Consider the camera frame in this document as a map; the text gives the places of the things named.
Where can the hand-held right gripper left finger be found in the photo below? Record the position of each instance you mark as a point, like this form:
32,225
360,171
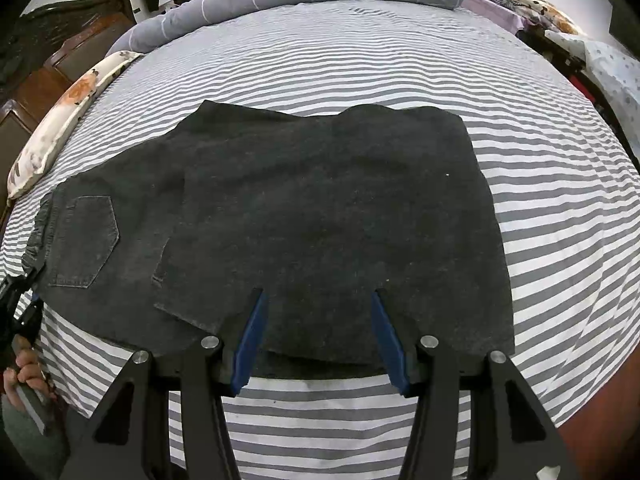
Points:
250,345

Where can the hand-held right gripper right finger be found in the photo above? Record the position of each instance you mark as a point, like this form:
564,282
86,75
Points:
390,345

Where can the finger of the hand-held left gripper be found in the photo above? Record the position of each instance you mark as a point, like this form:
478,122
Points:
31,315
12,290

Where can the dark grey denim pants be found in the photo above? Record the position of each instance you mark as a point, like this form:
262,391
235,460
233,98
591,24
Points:
325,210

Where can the person's left forearm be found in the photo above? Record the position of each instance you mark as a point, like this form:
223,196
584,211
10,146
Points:
25,455

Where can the person's left hand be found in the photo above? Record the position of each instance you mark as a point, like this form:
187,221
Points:
27,367

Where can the floral pillow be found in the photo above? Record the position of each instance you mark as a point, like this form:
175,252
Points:
65,110

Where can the grey striped bed sheet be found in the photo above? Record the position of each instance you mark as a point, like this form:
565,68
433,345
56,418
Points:
550,185

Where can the dark wooden headboard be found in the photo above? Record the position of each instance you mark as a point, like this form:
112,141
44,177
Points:
60,35

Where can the purple cloth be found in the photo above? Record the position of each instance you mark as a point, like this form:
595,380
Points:
492,12

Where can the white dotted cloth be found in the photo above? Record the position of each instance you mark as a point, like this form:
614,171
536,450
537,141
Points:
615,75

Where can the floral orange blanket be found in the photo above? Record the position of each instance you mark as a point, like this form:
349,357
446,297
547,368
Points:
545,10

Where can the black wall television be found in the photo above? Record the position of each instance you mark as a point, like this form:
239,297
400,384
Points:
627,30

